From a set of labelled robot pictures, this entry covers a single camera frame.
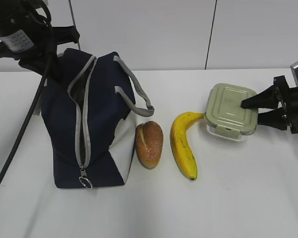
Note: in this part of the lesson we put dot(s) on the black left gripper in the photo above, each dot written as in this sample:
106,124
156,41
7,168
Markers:
29,52

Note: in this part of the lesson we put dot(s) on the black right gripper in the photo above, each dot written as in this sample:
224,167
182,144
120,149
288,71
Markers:
279,118

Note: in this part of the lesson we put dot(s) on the green lid glass container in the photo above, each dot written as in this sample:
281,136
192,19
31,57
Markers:
224,115

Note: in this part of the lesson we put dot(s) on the navy and white lunch bag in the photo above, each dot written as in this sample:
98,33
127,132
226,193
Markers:
90,116

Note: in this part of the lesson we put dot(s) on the yellow banana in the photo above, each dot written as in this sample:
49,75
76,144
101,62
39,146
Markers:
180,147

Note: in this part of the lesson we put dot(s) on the brown bread roll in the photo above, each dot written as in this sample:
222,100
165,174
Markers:
149,143

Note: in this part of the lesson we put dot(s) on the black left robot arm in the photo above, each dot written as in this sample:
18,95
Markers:
31,16

